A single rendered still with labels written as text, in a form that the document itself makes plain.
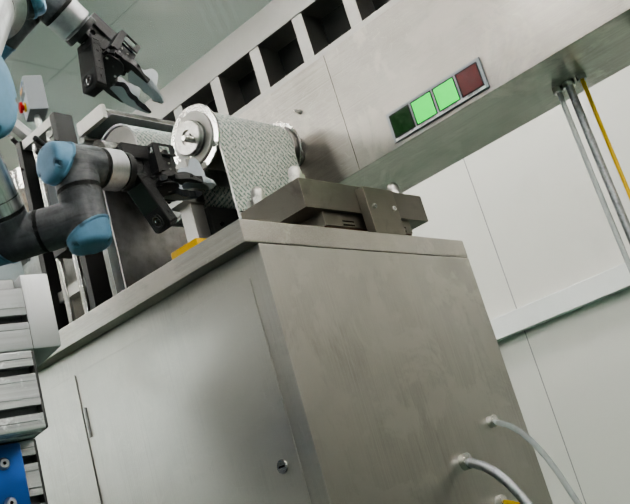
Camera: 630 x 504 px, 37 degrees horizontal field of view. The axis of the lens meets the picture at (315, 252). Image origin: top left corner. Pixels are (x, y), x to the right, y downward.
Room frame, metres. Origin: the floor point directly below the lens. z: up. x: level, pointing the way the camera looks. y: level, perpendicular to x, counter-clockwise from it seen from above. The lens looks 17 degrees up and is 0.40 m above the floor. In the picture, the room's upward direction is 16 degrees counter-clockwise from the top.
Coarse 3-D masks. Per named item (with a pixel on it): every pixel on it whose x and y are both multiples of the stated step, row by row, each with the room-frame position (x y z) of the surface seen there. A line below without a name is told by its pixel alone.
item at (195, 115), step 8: (192, 112) 1.80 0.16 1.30; (200, 112) 1.79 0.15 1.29; (184, 120) 1.82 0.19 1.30; (200, 120) 1.79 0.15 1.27; (208, 120) 1.78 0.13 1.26; (208, 128) 1.78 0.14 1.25; (208, 136) 1.79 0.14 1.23; (208, 144) 1.79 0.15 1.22; (176, 152) 1.85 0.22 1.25; (200, 152) 1.81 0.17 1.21; (208, 152) 1.80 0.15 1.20; (200, 160) 1.81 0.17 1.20; (216, 160) 1.83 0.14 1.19; (208, 168) 1.87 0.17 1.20; (216, 168) 1.87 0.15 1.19; (224, 168) 1.88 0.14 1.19
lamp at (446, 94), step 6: (444, 84) 1.82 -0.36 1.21; (450, 84) 1.81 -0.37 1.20; (438, 90) 1.83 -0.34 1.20; (444, 90) 1.82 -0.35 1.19; (450, 90) 1.81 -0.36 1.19; (438, 96) 1.83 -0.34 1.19; (444, 96) 1.82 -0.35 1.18; (450, 96) 1.81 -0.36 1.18; (456, 96) 1.81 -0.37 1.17; (438, 102) 1.83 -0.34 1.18; (444, 102) 1.83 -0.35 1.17; (450, 102) 1.82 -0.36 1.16
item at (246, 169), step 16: (224, 160) 1.79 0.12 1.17; (240, 160) 1.82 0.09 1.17; (256, 160) 1.86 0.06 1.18; (272, 160) 1.90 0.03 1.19; (288, 160) 1.95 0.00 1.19; (240, 176) 1.81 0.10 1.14; (256, 176) 1.85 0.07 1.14; (272, 176) 1.89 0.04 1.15; (240, 192) 1.80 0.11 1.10; (272, 192) 1.88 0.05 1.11; (240, 208) 1.79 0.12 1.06
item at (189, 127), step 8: (192, 120) 1.79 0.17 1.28; (184, 128) 1.80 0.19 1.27; (192, 128) 1.79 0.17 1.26; (200, 128) 1.79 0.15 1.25; (176, 136) 1.82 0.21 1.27; (200, 136) 1.79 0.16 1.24; (176, 144) 1.82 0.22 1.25; (184, 144) 1.81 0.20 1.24; (192, 144) 1.80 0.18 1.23; (200, 144) 1.80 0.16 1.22; (184, 152) 1.81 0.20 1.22; (192, 152) 1.80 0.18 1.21
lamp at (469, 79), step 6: (474, 66) 1.77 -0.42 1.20; (462, 72) 1.79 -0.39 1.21; (468, 72) 1.78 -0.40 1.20; (474, 72) 1.77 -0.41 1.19; (462, 78) 1.79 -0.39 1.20; (468, 78) 1.78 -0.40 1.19; (474, 78) 1.78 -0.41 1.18; (480, 78) 1.77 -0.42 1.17; (462, 84) 1.79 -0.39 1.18; (468, 84) 1.79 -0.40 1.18; (474, 84) 1.78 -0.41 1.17; (480, 84) 1.77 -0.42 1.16; (462, 90) 1.80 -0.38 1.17; (468, 90) 1.79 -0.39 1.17
